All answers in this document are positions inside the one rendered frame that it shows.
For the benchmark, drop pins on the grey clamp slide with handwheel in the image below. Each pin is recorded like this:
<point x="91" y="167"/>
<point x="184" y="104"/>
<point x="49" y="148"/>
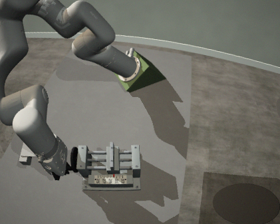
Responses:
<point x="106" y="174"/>

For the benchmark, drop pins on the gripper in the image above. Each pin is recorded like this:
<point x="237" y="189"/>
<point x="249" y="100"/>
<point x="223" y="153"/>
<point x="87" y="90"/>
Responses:
<point x="56" y="165"/>

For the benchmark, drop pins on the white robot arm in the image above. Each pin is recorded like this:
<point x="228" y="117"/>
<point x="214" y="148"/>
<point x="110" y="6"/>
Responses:
<point x="26" y="110"/>

